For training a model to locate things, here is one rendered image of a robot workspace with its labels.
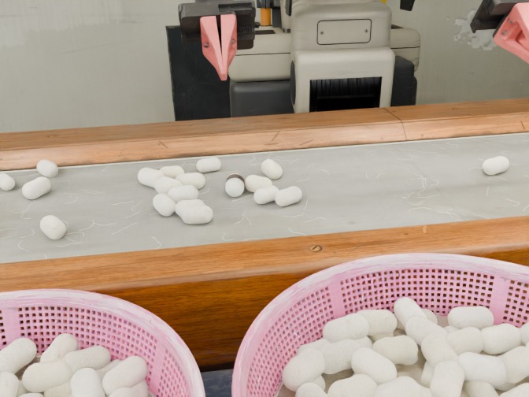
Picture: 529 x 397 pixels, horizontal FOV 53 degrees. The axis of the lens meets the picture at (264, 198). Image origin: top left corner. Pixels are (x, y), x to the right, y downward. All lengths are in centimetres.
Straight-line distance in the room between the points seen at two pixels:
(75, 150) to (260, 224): 33
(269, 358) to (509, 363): 15
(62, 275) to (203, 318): 11
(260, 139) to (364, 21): 57
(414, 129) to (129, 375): 57
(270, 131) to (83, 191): 27
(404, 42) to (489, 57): 142
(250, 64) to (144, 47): 125
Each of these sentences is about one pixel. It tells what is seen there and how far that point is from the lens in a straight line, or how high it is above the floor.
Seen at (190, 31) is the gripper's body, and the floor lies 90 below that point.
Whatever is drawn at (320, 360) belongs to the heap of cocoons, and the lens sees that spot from 36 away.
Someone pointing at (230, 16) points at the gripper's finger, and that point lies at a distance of 72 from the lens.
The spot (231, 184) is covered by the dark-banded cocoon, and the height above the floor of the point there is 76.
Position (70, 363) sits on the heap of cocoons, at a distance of 39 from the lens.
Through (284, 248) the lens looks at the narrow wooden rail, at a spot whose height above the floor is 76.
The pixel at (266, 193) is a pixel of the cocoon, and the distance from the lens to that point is 57.
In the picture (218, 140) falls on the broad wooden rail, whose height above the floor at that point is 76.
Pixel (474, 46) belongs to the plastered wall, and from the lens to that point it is 290.
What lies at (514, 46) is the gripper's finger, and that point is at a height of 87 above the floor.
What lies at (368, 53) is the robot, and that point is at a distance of 124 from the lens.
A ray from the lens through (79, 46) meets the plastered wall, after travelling 275.
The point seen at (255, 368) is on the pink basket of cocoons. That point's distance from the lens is 34.
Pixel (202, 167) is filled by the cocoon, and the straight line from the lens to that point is 67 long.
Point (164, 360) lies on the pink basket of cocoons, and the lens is 35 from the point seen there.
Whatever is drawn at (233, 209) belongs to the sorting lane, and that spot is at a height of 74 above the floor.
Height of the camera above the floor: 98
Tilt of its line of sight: 23 degrees down
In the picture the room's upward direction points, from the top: 2 degrees counter-clockwise
